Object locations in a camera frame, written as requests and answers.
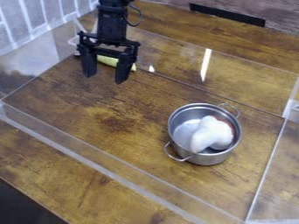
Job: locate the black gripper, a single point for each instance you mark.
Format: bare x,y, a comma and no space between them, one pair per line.
108,42

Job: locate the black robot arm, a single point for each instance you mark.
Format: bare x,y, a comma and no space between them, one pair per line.
119,3

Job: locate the silver metal pot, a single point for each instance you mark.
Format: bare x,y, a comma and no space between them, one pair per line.
183,123

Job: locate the white red toy mushroom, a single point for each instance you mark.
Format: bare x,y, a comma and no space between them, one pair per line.
213,134

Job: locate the yellow green toy vegetable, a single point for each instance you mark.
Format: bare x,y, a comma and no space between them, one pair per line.
107,60

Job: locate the black bar on table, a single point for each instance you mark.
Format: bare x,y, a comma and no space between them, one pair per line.
246,19

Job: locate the clear acrylic enclosure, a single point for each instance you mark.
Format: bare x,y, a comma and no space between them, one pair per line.
81,139

